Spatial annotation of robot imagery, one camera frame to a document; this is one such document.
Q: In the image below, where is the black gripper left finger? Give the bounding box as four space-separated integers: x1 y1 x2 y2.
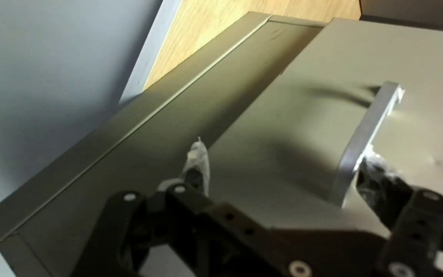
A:
70 138 296 277

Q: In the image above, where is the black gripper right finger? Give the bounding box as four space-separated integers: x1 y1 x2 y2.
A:
357 153 443 277

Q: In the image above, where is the silver drawer handle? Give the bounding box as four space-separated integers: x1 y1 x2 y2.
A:
328 81 407 210

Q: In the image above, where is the beige drawer with label holder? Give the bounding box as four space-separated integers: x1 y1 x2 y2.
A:
27 19 443 277

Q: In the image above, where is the beige metal filing cabinet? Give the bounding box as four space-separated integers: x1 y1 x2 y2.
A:
0 11 331 277

